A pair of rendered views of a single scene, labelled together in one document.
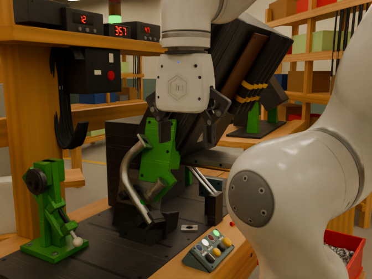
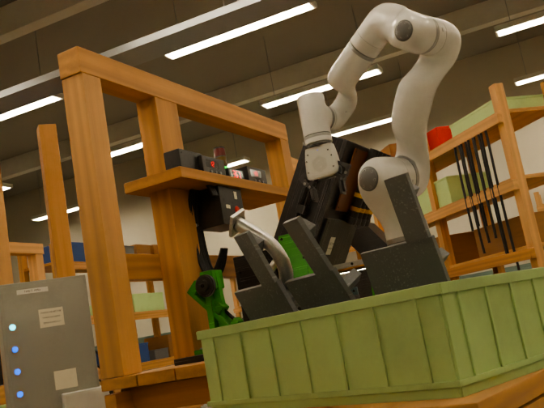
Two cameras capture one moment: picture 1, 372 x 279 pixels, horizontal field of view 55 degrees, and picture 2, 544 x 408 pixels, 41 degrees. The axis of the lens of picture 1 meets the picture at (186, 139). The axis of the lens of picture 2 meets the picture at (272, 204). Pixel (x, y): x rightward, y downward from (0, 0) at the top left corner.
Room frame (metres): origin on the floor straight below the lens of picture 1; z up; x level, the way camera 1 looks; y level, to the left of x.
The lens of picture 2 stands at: (-1.47, 0.33, 0.93)
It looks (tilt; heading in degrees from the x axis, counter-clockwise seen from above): 10 degrees up; 356
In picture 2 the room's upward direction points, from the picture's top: 10 degrees counter-clockwise
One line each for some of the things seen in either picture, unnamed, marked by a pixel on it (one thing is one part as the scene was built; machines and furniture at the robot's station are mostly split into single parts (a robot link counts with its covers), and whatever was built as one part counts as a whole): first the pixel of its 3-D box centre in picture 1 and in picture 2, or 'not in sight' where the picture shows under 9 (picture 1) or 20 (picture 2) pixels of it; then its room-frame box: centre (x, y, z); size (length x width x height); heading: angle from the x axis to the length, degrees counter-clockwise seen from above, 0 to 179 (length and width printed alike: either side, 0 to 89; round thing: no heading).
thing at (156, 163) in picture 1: (163, 148); (297, 260); (1.16, 0.08, 1.17); 0.13 x 0.12 x 0.20; 149
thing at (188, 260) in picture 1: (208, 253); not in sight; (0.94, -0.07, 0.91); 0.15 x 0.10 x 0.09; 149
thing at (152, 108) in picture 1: (159, 124); (310, 192); (0.66, 0.05, 1.32); 0.03 x 0.03 x 0.07; 59
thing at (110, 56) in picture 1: (92, 71); (219, 209); (1.27, 0.33, 1.42); 0.17 x 0.12 x 0.15; 149
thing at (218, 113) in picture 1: (215, 129); (345, 182); (0.60, -0.05, 1.32); 0.03 x 0.03 x 0.07; 59
